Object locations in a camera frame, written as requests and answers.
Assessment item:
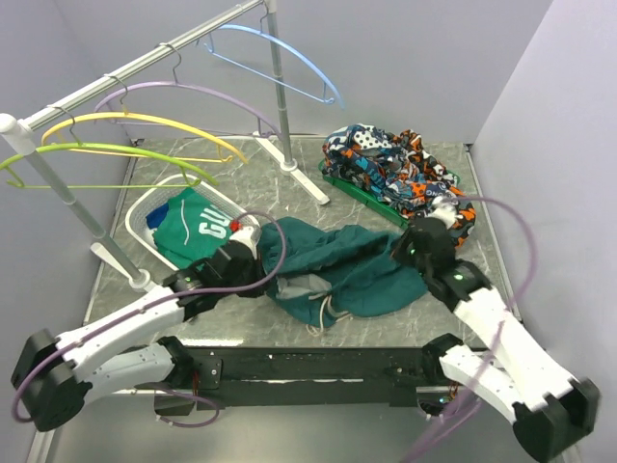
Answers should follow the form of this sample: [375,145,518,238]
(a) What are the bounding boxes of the light blue hanger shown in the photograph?
[196,23,346,110]

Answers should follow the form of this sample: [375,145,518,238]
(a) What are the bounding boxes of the green plastic tray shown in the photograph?
[322,174,408,229]

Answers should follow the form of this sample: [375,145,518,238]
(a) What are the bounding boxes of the lime green hanger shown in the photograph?
[1,143,219,190]

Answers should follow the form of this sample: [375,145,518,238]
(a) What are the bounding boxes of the green jersey shirt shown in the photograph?
[149,188,233,268]

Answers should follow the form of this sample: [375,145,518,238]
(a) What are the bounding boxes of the teal green shorts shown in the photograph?
[257,217,427,331]

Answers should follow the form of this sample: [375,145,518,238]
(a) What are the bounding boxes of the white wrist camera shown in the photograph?
[427,196,458,229]
[229,220,261,259]

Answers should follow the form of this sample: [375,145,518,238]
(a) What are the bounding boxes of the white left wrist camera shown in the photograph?
[229,220,261,259]

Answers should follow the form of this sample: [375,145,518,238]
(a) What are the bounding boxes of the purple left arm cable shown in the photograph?
[11,209,287,429]

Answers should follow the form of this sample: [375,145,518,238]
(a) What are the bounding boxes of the blue garment in basket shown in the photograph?
[146,203,170,230]

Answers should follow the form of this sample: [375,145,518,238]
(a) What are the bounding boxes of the silver clothes rack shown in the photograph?
[1,1,330,289]

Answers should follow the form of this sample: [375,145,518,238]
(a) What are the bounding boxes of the yellow hanger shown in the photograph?
[40,106,249,165]

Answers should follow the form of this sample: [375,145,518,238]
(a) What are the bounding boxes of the colourful patterned clothes pile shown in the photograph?
[322,123,476,248]

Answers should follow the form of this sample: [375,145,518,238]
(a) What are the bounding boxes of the white laundry basket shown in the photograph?
[125,174,260,270]

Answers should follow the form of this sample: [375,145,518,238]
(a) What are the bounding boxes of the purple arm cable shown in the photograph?
[399,194,539,463]
[11,209,287,429]

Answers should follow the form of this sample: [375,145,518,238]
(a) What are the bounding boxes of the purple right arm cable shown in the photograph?
[399,194,539,463]

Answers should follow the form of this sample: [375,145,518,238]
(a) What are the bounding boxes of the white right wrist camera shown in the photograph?
[427,196,458,229]

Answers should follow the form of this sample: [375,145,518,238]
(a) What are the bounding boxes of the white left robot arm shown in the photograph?
[11,233,265,431]

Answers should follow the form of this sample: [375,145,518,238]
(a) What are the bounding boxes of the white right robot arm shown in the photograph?
[392,218,601,462]

